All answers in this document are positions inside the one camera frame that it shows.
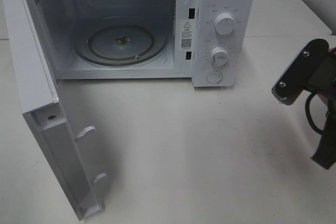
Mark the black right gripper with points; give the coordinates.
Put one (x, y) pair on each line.
(323, 80)

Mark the round white door button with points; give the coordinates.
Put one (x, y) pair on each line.
(214, 77)

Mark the white timer knob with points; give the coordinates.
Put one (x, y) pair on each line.
(219, 56)

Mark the white microwave door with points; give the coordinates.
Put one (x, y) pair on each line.
(42, 107)

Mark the upper white round knob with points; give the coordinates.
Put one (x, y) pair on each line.
(225, 23)

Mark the white microwave oven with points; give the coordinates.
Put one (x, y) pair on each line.
(64, 18)

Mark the white warning label sticker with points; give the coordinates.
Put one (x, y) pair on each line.
(186, 33)

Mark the glass microwave turntable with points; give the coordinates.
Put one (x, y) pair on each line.
(121, 41)

